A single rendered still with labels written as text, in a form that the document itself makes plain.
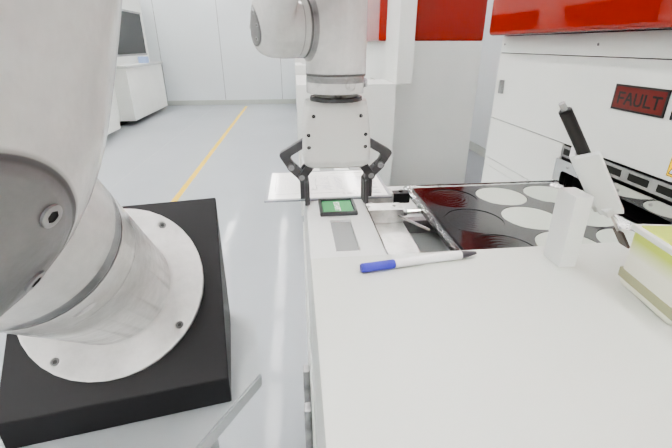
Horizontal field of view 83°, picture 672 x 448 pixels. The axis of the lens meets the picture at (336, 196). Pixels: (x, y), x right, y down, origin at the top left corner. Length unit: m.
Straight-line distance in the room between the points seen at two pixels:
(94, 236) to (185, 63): 8.53
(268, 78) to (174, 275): 8.12
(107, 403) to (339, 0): 0.51
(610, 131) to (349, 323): 0.74
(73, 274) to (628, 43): 0.93
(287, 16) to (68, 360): 0.43
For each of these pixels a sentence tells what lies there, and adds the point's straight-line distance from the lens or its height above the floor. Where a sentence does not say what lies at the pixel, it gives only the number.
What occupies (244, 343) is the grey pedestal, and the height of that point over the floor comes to 0.82.
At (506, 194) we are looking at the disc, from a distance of 0.88.
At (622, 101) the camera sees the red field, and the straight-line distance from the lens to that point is 0.94.
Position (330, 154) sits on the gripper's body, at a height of 1.05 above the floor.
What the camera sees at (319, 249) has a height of 0.96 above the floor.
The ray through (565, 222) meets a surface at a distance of 0.48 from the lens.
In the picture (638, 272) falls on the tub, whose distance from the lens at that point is 0.47.
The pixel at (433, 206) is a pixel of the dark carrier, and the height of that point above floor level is 0.90.
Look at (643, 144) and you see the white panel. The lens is 0.91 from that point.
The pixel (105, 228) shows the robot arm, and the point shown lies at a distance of 0.29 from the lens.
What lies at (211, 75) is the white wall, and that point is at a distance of 8.69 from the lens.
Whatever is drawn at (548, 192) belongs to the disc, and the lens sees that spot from 0.94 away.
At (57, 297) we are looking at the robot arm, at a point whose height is 1.05.
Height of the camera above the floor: 1.20
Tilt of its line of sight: 22 degrees down
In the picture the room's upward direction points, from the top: straight up
